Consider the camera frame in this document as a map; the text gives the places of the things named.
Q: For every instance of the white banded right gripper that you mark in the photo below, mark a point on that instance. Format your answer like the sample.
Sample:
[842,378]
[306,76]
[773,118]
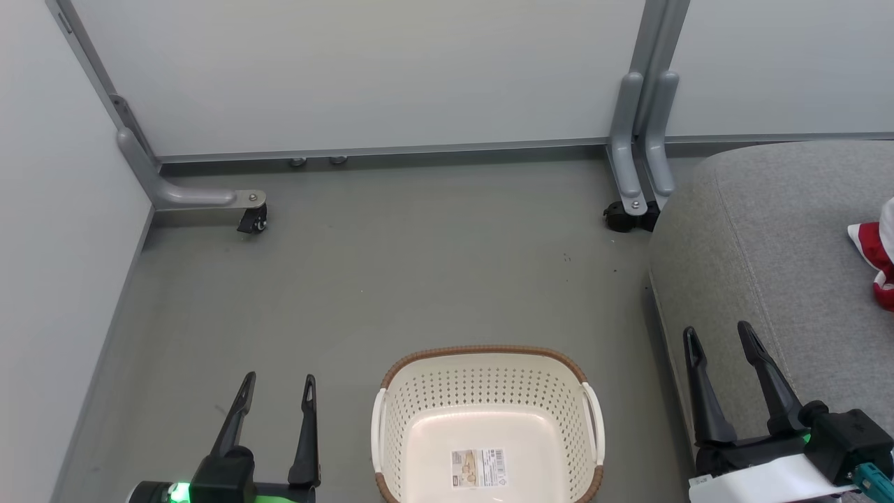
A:
[754,475]

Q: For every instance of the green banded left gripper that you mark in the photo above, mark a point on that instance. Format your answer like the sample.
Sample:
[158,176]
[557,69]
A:
[223,478]

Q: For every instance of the red shorts with white trim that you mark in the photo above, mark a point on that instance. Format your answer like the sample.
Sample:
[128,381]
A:
[881,262]

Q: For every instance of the grey fabric sofa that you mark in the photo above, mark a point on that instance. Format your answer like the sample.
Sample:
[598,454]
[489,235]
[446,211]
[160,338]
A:
[768,244]

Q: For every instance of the small black caster wheel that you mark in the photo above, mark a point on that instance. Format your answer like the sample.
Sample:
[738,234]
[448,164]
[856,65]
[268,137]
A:
[253,220]

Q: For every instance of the white perforated laundry basket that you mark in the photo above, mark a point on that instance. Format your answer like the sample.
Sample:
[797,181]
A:
[489,391]

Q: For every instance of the black double caster wheel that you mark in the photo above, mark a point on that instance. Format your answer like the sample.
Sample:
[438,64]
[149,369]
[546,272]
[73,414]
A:
[621,216]

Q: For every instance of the long grey partition support leg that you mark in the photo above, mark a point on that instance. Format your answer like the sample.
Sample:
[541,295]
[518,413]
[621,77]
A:
[181,195]

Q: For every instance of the grey upright partition support leg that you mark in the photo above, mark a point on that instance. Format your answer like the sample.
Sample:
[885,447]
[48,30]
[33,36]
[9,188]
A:
[627,154]
[660,147]

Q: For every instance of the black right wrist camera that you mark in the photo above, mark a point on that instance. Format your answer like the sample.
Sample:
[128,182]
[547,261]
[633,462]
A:
[848,436]

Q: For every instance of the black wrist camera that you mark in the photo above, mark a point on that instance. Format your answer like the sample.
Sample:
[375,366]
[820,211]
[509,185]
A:
[848,436]
[157,493]

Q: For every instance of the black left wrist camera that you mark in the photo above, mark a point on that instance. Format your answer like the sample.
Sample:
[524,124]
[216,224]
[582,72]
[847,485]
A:
[157,493]

